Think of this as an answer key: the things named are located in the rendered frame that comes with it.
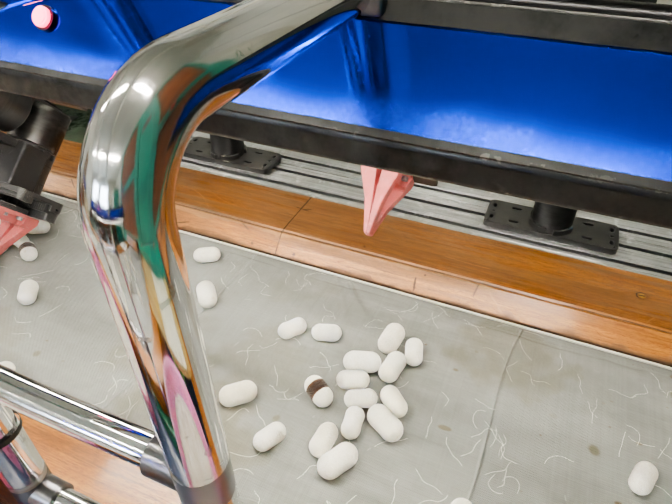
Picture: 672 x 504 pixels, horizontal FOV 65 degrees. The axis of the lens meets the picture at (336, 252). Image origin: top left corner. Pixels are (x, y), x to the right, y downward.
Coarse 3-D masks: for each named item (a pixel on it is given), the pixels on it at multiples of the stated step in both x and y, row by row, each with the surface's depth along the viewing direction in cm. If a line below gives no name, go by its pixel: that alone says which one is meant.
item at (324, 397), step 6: (312, 378) 50; (318, 378) 50; (306, 384) 50; (324, 390) 49; (330, 390) 49; (318, 396) 48; (324, 396) 48; (330, 396) 49; (318, 402) 48; (324, 402) 48; (330, 402) 49
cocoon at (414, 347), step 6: (408, 342) 54; (414, 342) 53; (420, 342) 54; (408, 348) 53; (414, 348) 53; (420, 348) 53; (408, 354) 53; (414, 354) 52; (420, 354) 53; (408, 360) 52; (414, 360) 52; (420, 360) 52
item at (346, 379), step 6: (342, 372) 51; (348, 372) 50; (354, 372) 50; (360, 372) 50; (336, 378) 51; (342, 378) 50; (348, 378) 50; (354, 378) 50; (360, 378) 50; (366, 378) 50; (342, 384) 50; (348, 384) 50; (354, 384) 50; (360, 384) 50; (366, 384) 50
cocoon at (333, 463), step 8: (336, 448) 44; (344, 448) 44; (352, 448) 44; (328, 456) 43; (336, 456) 43; (344, 456) 43; (352, 456) 44; (320, 464) 43; (328, 464) 43; (336, 464) 43; (344, 464) 43; (352, 464) 44; (320, 472) 43; (328, 472) 43; (336, 472) 43
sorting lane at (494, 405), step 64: (0, 256) 67; (64, 256) 67; (192, 256) 67; (256, 256) 67; (0, 320) 58; (64, 320) 58; (256, 320) 58; (320, 320) 58; (384, 320) 58; (448, 320) 58; (64, 384) 52; (128, 384) 52; (256, 384) 52; (384, 384) 52; (448, 384) 52; (512, 384) 52; (576, 384) 52; (640, 384) 52; (384, 448) 46; (448, 448) 46; (512, 448) 46; (576, 448) 46; (640, 448) 46
